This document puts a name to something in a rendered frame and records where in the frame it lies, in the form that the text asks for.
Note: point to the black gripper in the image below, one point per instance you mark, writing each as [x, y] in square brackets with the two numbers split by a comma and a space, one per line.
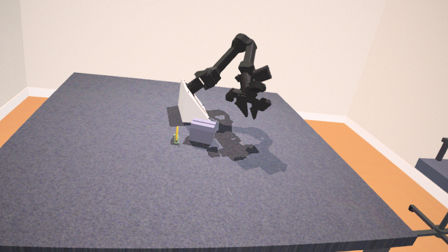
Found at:
[250, 97]

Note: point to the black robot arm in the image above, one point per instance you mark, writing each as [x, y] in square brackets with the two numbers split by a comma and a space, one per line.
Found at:
[211, 76]

